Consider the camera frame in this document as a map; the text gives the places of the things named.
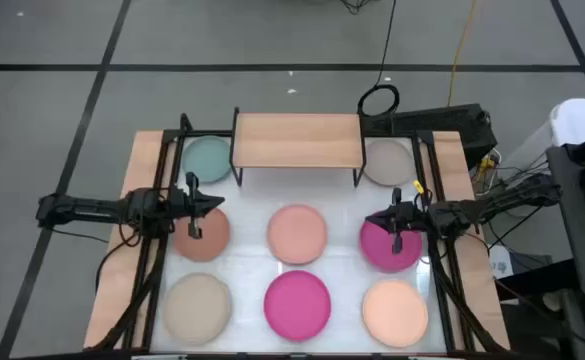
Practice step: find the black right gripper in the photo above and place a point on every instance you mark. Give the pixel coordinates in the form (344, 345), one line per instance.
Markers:
(412, 219)

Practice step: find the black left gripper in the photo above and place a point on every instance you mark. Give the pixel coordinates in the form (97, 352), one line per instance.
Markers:
(184, 205)

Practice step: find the terracotta brown plate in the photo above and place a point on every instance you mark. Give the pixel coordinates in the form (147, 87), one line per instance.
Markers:
(214, 245)

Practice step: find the magenta plate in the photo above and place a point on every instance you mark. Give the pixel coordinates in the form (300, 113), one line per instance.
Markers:
(377, 252)
(297, 306)

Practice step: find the teal plate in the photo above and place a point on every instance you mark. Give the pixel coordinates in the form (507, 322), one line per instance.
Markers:
(206, 157)

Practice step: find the light grey plate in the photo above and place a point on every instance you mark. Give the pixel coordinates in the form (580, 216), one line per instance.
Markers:
(389, 162)

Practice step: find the peach plate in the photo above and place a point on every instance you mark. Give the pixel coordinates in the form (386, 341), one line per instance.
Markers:
(395, 313)

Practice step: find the beige plate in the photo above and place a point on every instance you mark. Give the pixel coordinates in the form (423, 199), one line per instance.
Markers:
(197, 309)

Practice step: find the salmon pink plate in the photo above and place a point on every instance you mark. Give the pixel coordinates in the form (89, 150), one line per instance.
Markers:
(297, 234)

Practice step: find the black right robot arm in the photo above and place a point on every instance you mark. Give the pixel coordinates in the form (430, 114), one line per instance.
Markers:
(472, 212)

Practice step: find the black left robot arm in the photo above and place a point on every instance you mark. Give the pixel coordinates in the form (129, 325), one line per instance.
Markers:
(97, 210)

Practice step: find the yellow tag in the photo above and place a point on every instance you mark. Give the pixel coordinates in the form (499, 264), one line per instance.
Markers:
(418, 187)

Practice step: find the white glossy table mat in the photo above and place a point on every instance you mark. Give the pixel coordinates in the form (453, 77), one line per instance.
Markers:
(252, 250)

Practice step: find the yellow plug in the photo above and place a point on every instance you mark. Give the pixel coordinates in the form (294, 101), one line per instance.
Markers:
(484, 167)

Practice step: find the black perforated computer case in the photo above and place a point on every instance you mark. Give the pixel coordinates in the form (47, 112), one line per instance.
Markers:
(442, 120)

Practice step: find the beige round object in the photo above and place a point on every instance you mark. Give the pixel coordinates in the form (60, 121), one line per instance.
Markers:
(552, 301)

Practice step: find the white rounded plastic object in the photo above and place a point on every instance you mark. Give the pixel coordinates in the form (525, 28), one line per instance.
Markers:
(582, 120)

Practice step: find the black aluminium rig frame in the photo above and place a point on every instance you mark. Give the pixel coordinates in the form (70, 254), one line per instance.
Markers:
(153, 300)

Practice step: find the wooden shelf with black frame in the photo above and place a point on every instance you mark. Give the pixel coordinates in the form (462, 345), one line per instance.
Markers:
(297, 140)

